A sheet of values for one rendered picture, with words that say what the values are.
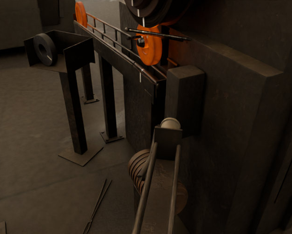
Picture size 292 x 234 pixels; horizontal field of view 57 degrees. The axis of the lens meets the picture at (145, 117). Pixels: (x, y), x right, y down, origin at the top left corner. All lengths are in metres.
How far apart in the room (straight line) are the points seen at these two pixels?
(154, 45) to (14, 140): 1.34
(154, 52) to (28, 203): 1.02
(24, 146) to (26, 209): 0.52
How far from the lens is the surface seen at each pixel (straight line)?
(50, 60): 1.42
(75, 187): 1.57
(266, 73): 0.71
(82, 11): 1.97
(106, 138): 1.84
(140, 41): 1.00
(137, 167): 0.90
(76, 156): 1.74
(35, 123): 2.13
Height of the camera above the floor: 1.14
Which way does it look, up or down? 34 degrees down
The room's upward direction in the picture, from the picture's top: straight up
